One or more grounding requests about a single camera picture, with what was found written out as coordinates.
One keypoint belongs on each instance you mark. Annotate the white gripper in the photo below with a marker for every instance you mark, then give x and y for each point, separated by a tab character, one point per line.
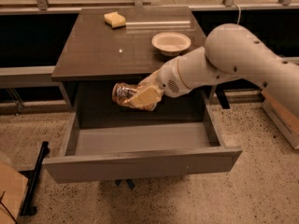
168	77

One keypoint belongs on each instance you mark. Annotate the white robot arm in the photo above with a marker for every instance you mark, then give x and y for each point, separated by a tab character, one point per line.
230	52

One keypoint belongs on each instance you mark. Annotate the dark grey drawer cabinet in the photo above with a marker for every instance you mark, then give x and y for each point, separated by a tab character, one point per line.
96	57

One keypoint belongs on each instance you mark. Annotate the open grey top drawer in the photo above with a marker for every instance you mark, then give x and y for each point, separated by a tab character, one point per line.
107	142

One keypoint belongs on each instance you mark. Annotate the white paper bowl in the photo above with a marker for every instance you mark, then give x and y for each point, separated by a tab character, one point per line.
171	44

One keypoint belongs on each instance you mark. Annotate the yellow sponge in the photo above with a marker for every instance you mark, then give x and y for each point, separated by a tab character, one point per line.
115	20

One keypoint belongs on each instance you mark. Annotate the cardboard box at right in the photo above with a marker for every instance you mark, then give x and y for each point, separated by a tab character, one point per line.
286	122

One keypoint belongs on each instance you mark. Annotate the cardboard box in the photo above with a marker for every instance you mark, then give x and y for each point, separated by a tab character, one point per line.
286	122
12	190

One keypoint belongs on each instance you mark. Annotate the cardboard box at left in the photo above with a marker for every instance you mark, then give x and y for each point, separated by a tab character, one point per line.
12	190

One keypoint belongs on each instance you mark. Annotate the black metal floor stand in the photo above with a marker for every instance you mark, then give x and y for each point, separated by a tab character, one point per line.
33	175

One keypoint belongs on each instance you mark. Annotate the grey window rail frame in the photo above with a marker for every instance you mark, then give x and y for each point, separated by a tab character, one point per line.
40	0

